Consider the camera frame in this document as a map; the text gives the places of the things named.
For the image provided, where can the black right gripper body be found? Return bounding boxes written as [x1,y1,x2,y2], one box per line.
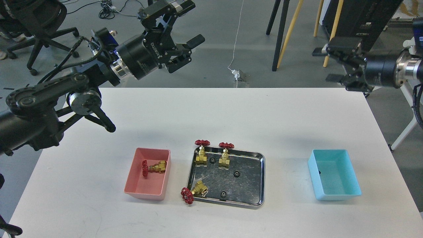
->
[364,53,402,88]

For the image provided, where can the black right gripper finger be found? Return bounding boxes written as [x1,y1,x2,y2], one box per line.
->
[312,36,367,66]
[326,74,374,93]

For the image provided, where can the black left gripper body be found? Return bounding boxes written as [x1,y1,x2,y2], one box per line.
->
[116,30,172,79]

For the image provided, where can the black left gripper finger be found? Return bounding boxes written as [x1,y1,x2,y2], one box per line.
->
[164,34,205,73]
[137,0,196,35]

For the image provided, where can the brass valve red handwheel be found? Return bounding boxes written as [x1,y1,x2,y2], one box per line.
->
[141,160,167,178]

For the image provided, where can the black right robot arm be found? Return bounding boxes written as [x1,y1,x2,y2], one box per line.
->
[312,18,423,93]

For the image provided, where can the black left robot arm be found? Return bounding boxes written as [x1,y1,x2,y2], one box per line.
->
[1,0,205,156]

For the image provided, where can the white power plug box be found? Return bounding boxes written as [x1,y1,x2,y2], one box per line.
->
[231,69,248,82]

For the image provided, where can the blue plastic box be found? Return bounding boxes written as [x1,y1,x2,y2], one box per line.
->
[308,149,362,201]

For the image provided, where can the brass valve back left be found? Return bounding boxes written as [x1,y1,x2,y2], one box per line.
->
[195,139,210,166]

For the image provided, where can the brass valve back right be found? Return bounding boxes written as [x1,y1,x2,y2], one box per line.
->
[218,142,235,168]

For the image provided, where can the pink plastic box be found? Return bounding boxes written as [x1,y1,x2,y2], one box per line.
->
[124,147,171,201]

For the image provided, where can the brass valve front left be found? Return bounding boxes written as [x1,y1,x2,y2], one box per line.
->
[181,180,209,204]

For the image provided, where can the black equipment case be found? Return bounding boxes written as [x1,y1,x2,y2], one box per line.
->
[335,0,402,52]

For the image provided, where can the yellow wooden easel legs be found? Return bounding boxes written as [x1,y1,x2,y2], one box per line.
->
[276,0,344,69]

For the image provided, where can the black stand legs centre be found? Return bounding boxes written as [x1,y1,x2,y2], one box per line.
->
[266,0,290,72]

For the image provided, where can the black office chair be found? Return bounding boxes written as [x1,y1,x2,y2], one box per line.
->
[1,0,80,76]

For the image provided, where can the shiny metal tray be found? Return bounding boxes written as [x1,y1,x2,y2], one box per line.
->
[186,146,265,209]

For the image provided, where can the white stand frame right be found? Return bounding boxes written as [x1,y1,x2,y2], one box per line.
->
[364,36,423,152]

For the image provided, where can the black floor cables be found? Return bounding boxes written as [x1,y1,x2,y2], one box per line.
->
[58,0,149,20]

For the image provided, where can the white cable on floor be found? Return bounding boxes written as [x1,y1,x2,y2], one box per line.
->
[227,0,245,88]

